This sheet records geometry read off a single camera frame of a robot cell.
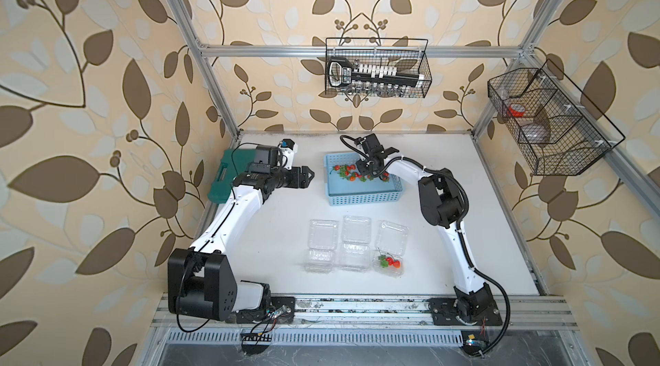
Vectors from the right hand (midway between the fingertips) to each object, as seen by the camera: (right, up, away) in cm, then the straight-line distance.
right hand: (365, 164), depth 109 cm
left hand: (-25, -1, -25) cm, 35 cm away
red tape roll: (+46, +18, -28) cm, 56 cm away
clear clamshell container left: (-17, -26, -20) cm, 37 cm away
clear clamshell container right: (+7, -28, -21) cm, 35 cm away
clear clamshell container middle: (-5, -26, -20) cm, 33 cm away
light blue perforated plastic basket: (-8, -9, -7) cm, 14 cm away
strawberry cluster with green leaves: (-9, -3, -4) cm, 10 cm away
